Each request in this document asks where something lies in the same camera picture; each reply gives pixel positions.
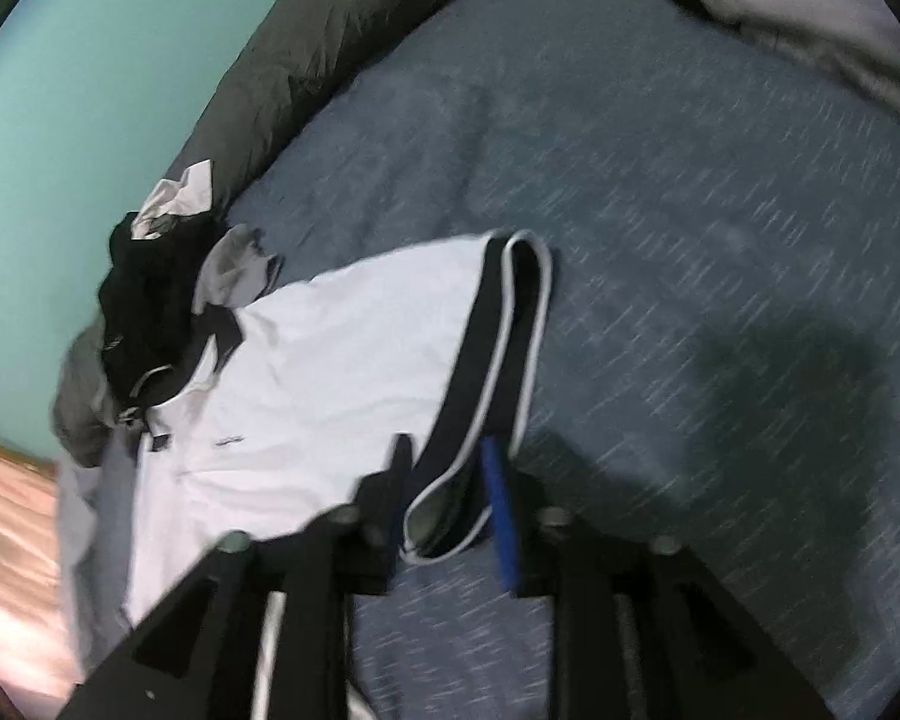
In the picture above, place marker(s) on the dark grey duvet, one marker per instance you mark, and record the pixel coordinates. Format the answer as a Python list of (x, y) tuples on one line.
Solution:
[(315, 37)]

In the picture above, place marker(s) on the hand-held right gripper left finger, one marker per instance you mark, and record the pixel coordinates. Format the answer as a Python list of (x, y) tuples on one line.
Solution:
[(379, 510)]

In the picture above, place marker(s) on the white polo shirt black trim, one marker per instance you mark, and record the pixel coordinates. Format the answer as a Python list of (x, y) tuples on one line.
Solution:
[(330, 375)]

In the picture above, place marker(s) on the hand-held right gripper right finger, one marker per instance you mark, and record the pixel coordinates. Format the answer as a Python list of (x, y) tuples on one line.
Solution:
[(499, 517)]

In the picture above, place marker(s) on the black jacket with white piping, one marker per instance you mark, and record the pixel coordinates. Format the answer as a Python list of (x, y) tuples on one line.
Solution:
[(150, 300)]

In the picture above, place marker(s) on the blue patterned bedsheet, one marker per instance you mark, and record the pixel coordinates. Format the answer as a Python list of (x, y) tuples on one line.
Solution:
[(682, 277)]

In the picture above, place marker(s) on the grey sweatshirt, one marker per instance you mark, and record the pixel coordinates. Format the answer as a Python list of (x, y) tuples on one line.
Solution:
[(232, 270)]

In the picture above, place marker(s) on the pink curtain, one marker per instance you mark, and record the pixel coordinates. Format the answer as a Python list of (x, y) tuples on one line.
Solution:
[(11, 562)]

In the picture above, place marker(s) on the white cloth garment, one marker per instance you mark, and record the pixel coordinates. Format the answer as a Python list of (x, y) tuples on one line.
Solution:
[(180, 199)]

